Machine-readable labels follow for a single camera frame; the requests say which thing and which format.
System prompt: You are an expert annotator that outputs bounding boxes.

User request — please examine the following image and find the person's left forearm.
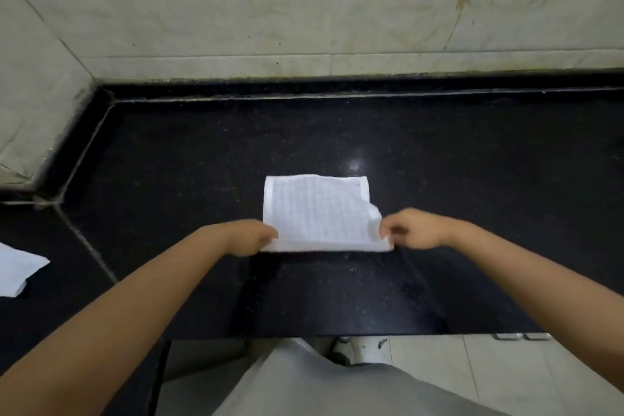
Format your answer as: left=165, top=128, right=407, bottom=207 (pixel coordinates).
left=0, top=225, right=235, bottom=416

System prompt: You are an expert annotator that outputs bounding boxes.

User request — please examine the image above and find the person's right forearm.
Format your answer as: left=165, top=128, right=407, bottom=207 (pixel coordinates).
left=441, top=219, right=624, bottom=394

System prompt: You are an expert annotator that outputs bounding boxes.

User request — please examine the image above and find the white paper sheet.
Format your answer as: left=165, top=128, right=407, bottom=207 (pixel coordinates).
left=0, top=242, right=51, bottom=298

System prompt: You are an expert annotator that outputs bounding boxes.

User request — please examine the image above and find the white paper towel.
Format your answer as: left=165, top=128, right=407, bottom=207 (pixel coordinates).
left=261, top=175, right=395, bottom=254

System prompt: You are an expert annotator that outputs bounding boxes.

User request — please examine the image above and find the person's shoe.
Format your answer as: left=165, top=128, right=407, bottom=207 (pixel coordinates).
left=326, top=336, right=391, bottom=366

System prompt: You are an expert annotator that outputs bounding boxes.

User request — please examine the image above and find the person's right hand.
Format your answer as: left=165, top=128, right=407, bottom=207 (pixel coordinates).
left=379, top=208, right=460, bottom=252

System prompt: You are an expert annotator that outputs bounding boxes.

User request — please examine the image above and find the person's grey shirt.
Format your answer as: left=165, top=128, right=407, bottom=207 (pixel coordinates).
left=211, top=339, right=513, bottom=416

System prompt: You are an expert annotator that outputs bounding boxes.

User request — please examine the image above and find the person's left hand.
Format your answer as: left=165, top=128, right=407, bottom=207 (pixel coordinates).
left=218, top=220, right=280, bottom=257

